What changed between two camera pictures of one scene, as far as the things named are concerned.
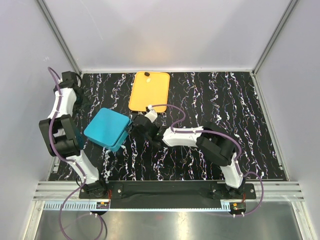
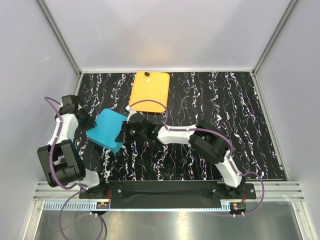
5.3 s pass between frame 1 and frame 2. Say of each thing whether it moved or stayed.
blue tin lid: stayed
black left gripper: moved
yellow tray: stayed
